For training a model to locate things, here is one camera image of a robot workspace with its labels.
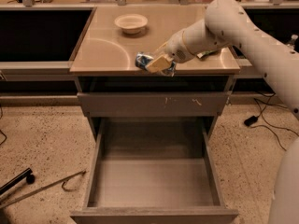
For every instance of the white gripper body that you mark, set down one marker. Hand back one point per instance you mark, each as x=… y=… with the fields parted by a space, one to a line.
x=175 y=49

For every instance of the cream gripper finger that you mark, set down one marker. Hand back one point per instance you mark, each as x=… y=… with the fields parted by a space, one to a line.
x=160 y=63

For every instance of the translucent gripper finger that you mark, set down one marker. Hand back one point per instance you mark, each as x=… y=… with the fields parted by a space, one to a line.
x=160 y=49

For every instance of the blue silver redbull can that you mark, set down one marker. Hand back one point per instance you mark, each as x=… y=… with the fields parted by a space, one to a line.
x=142 y=59

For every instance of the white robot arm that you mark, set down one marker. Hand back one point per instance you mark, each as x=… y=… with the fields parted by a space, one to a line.
x=227 y=23

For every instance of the closed top drawer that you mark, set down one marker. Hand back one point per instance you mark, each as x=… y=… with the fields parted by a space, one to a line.
x=152 y=104

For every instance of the grey drawer cabinet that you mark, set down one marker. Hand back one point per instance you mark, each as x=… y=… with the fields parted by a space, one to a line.
x=105 y=61

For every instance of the open middle drawer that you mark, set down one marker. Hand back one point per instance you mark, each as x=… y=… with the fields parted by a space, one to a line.
x=153 y=171

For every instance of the green chip bag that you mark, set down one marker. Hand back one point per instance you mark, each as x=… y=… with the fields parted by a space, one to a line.
x=204 y=54

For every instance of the white paper bowl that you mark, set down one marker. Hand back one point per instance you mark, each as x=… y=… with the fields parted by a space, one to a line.
x=131 y=24

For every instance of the black power adapter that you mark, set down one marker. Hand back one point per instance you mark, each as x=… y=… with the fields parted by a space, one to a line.
x=251 y=120

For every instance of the clear plastic water bottle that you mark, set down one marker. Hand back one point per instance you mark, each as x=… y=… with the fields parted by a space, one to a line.
x=292 y=42

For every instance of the thin metal rod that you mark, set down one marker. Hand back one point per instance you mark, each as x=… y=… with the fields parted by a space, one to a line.
x=36 y=191

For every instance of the black caster leg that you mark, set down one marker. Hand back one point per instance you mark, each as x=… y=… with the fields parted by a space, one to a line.
x=27 y=174

